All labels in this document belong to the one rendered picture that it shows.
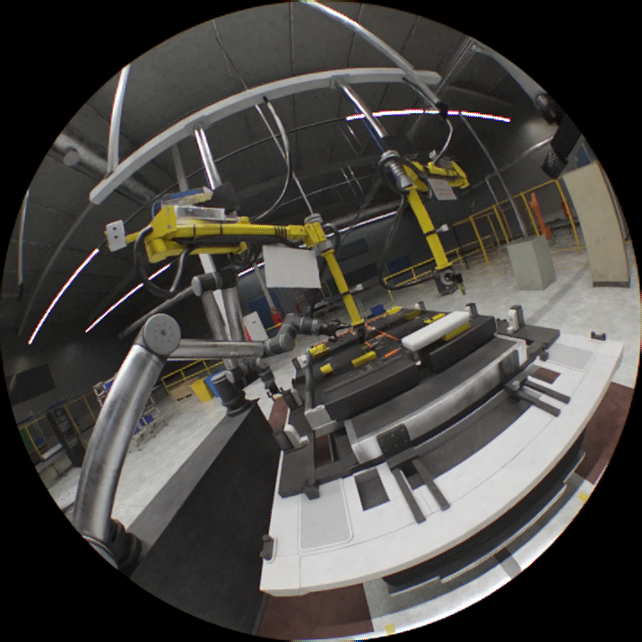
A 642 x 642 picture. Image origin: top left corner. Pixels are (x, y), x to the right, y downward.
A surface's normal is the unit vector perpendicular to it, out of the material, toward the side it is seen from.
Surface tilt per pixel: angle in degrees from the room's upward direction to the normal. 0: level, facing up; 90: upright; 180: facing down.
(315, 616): 0
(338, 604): 0
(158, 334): 90
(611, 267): 90
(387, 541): 0
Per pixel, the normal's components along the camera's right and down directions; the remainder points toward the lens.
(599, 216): -0.92, 0.40
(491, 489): -0.40, -0.91
